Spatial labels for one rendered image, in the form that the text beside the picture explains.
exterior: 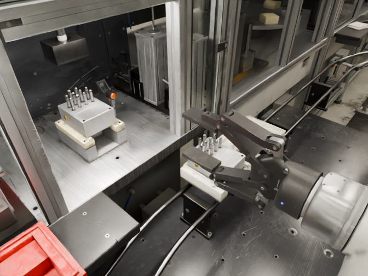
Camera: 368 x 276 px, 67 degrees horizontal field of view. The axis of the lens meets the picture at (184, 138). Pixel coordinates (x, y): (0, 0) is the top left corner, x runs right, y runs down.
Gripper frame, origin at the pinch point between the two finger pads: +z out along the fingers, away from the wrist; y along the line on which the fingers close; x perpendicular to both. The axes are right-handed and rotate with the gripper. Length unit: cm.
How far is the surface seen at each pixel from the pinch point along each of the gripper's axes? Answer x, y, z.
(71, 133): 6.1, -14.7, 38.5
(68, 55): 0.9, 5.1, 39.3
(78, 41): -2.4, 7.5, 39.3
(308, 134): -79, -45, 1
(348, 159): -74, -45, -18
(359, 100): -271, -113, 8
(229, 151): -20.9, -19.7, 5.5
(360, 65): -138, -31, 0
